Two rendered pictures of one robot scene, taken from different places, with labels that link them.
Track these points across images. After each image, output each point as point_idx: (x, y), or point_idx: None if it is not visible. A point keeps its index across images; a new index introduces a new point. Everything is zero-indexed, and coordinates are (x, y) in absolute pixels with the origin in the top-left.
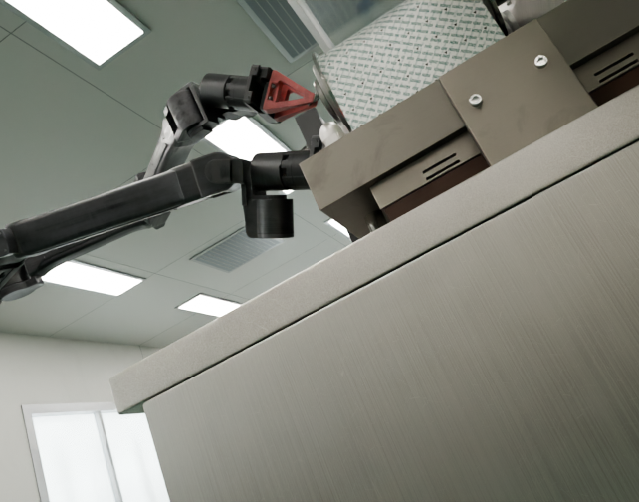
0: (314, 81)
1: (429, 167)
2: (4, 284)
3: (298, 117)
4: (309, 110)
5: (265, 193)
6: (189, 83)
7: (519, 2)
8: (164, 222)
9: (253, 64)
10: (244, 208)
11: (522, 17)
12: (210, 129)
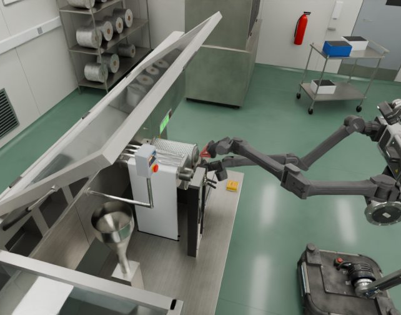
0: (198, 150)
1: None
2: (300, 169)
3: (205, 165)
4: (200, 164)
5: (221, 170)
6: (234, 137)
7: (132, 152)
8: (290, 191)
9: (212, 140)
10: (226, 170)
11: (129, 157)
12: (233, 152)
